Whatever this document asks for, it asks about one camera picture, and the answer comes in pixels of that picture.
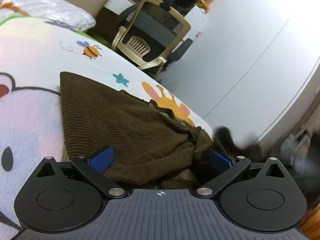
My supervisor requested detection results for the white quilted mattress pad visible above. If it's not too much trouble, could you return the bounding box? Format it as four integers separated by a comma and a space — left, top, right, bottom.
1, 0, 96, 32

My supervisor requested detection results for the brown polka dot corduroy garment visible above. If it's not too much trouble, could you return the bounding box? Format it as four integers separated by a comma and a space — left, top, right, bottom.
59, 71, 241, 190

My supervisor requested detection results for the cartoon animal print blanket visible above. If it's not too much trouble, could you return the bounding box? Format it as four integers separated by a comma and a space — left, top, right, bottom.
0, 15, 214, 240

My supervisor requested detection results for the beige mesh office chair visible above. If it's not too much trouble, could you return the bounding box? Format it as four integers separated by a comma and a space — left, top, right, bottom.
111, 0, 193, 79

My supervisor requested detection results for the white desk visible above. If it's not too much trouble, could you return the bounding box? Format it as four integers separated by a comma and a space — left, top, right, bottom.
104, 0, 135, 15

